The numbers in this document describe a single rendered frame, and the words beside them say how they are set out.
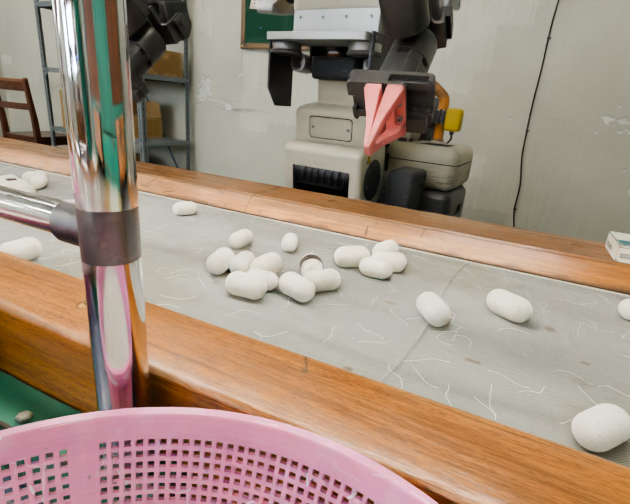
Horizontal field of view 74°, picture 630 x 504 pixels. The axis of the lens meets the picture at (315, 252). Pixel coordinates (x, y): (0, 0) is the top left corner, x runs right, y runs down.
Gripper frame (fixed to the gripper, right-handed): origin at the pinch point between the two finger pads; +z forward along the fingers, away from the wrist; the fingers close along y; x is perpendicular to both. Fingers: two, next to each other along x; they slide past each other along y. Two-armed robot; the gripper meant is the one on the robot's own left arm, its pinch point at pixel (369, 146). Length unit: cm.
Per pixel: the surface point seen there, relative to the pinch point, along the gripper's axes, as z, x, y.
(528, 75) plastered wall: -163, 103, 14
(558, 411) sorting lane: 24.4, -5.2, 20.3
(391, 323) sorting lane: 20.8, -2.1, 9.0
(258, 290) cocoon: 22.4, -5.0, -1.3
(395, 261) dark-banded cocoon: 12.1, 3.1, 6.5
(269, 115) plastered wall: -154, 135, -136
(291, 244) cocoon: 13.2, 2.6, -4.6
